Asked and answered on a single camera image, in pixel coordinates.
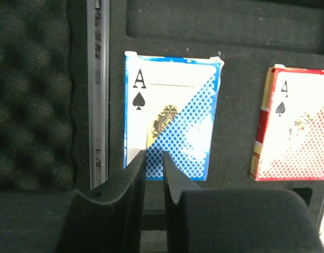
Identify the blue playing card deck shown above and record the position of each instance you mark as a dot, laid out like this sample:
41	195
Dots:
170	105

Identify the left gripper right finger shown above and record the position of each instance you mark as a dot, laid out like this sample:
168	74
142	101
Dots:
234	220

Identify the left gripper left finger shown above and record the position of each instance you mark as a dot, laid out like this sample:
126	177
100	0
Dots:
106	219

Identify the red playing card deck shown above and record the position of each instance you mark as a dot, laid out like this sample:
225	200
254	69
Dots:
289	142

